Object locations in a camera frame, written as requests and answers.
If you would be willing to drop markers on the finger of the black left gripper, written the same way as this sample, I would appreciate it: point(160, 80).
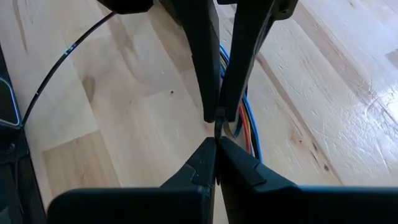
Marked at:
point(203, 46)
point(248, 37)

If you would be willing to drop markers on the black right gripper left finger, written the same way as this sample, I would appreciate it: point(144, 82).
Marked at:
point(140, 205)

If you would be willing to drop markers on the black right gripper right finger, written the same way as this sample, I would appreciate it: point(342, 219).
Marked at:
point(311, 205)

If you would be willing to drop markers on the black device with silver rim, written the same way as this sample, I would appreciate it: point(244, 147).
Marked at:
point(12, 174)

